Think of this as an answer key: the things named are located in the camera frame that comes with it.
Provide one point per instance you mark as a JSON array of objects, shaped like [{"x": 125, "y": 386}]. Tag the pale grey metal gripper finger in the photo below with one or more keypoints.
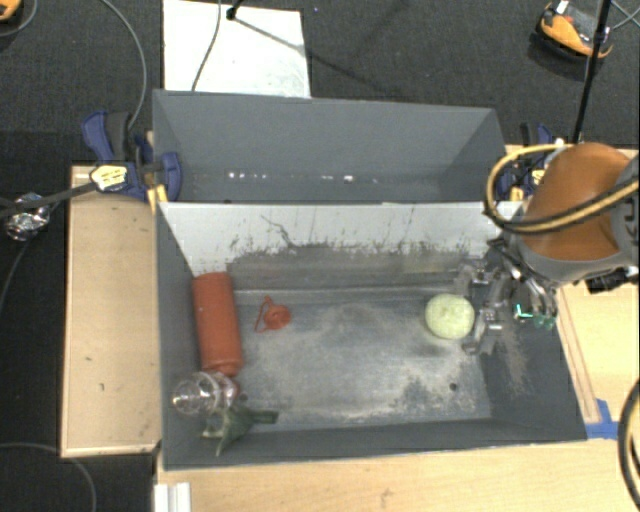
[
  {"x": 472, "y": 280},
  {"x": 484, "y": 332}
]

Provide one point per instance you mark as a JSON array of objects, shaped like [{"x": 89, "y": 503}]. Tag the pale green ball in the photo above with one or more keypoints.
[{"x": 450, "y": 316}]

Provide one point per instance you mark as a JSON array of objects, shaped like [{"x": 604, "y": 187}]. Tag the grey metal bin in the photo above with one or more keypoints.
[{"x": 325, "y": 350}]

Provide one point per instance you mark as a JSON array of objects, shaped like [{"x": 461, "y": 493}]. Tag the red-brown flat block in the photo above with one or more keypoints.
[{"x": 217, "y": 322}]

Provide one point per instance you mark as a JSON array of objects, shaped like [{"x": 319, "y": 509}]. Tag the dark green toy leaf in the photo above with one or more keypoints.
[{"x": 239, "y": 422}]

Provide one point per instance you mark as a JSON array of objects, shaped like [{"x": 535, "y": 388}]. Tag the clear glass thing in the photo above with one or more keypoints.
[{"x": 202, "y": 394}]

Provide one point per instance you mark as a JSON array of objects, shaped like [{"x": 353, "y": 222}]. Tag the pale wood flat board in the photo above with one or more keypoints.
[{"x": 112, "y": 310}]

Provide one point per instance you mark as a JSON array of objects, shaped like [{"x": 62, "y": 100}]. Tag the black cylinder on white bracket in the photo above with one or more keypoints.
[{"x": 606, "y": 281}]

